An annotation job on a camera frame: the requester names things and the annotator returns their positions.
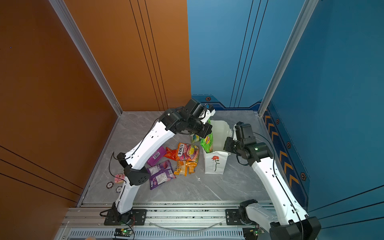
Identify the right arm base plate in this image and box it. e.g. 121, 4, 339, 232
225, 209, 244, 226

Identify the orange snack packet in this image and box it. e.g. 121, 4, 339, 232
174, 161, 198, 177

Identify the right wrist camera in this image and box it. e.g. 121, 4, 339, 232
235, 122, 256, 143

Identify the colourful candy bag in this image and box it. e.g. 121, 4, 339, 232
175, 143, 200, 163

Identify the purple grape candy bag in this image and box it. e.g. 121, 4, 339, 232
147, 147, 166, 167

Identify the white paper bag with flowers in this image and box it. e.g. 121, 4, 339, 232
204, 121, 233, 175

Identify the purple snack bag white label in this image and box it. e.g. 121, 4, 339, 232
147, 160, 176, 190

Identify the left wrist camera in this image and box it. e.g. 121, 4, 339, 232
199, 104, 216, 124

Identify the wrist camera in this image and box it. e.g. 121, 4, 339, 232
199, 104, 216, 124
235, 122, 256, 143

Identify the small green snack bag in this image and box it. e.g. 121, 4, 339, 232
191, 134, 201, 144

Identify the circuit board right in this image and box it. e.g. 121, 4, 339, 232
243, 228, 265, 240

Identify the green circuit board left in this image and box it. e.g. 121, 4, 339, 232
114, 228, 135, 240

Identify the red snack packet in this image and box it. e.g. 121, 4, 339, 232
164, 148, 177, 161

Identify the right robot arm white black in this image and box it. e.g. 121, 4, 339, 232
224, 137, 321, 240

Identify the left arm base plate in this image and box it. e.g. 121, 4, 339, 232
101, 209, 147, 227

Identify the aluminium rail frame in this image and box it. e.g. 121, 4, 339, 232
53, 200, 319, 240

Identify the pink donut sticker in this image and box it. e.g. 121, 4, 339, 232
115, 174, 125, 184

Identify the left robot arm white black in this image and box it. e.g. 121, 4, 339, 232
112, 99, 216, 217

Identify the large green chips bag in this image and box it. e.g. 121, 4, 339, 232
200, 133, 213, 153

